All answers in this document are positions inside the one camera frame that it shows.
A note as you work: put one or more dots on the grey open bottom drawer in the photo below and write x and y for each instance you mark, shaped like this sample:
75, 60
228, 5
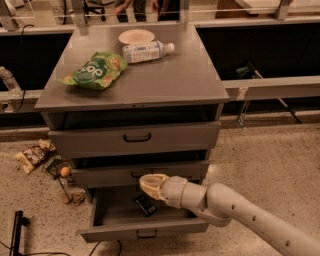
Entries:
116, 216

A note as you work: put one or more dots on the person in striped shirt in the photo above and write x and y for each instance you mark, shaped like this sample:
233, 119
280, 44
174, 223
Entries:
119, 9

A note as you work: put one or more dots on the clear plastic water bottle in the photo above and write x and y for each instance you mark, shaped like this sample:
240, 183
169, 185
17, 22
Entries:
142, 52

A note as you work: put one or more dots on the grey drawer cabinet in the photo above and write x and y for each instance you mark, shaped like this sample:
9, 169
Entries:
183, 87

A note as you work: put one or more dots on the white paper plate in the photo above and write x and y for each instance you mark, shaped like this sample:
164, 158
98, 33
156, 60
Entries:
134, 36

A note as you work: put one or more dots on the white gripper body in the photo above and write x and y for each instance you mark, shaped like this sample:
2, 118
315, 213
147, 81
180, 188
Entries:
172, 189

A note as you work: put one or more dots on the black stand on floor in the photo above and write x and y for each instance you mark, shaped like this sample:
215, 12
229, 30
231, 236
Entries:
20, 221

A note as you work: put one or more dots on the green chip bag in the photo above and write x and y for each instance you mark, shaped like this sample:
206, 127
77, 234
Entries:
98, 73

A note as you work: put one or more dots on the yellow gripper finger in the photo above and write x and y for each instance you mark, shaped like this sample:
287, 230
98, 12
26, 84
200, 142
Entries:
151, 184

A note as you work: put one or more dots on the brown snack bag on floor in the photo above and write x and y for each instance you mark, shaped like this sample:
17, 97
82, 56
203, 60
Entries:
34, 156

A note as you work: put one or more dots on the grey top drawer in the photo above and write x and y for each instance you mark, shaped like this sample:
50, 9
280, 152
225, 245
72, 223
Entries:
131, 140

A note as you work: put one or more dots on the plastic bottle at left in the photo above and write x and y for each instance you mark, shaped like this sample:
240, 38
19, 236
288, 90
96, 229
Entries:
10, 82

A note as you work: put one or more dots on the grey middle drawer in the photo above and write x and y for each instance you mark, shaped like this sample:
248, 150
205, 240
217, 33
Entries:
130, 174

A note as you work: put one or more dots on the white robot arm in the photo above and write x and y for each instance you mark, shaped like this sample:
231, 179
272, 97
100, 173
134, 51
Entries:
218, 204

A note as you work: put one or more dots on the dark snack bag on floor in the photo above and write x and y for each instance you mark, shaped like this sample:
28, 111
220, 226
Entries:
53, 165

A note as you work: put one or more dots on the orange ball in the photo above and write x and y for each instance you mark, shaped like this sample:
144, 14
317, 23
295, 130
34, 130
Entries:
65, 171

